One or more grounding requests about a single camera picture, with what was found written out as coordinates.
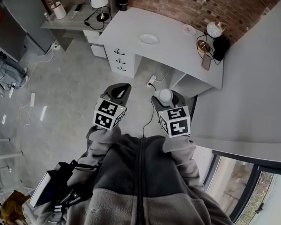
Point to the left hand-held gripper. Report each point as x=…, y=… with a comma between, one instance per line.
x=107, y=116

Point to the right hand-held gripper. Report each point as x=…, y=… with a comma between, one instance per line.
x=175, y=123

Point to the translucent white plastic cup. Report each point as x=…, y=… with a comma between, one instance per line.
x=164, y=94

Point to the white plate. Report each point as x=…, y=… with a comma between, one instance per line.
x=148, y=39

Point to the person's left forearm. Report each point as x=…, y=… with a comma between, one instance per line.
x=100, y=144

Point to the person's right forearm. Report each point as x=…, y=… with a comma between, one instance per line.
x=180, y=153

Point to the white power strip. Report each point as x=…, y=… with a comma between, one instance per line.
x=11, y=90
x=32, y=99
x=151, y=81

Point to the white desk with drawers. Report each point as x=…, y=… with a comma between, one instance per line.
x=166, y=55

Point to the smartphone with light case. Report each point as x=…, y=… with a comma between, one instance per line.
x=206, y=62

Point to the small white dish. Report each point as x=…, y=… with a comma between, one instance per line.
x=189, y=29

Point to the black rounded speaker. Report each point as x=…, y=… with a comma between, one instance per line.
x=221, y=47

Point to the person's grey fleece jacket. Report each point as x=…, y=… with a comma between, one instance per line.
x=135, y=172

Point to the grey desk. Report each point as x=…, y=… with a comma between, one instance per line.
x=70, y=22

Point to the globe lamp with gold base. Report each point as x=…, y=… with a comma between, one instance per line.
x=213, y=29

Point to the black cylindrical flask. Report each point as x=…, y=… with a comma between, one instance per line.
x=123, y=0

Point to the dark screen smartphone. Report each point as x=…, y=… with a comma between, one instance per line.
x=79, y=7

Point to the small clear bottle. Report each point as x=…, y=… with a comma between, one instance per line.
x=47, y=17

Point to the black equipment pack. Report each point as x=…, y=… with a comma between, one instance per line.
x=53, y=184

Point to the grey cabinet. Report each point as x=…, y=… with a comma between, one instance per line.
x=11, y=29

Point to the white metal rack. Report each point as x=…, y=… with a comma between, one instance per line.
x=4, y=153

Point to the yellow cloth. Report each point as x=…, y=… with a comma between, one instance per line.
x=12, y=206

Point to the white wall adapter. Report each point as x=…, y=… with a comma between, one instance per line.
x=55, y=47

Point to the dark window frame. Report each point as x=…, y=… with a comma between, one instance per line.
x=248, y=167

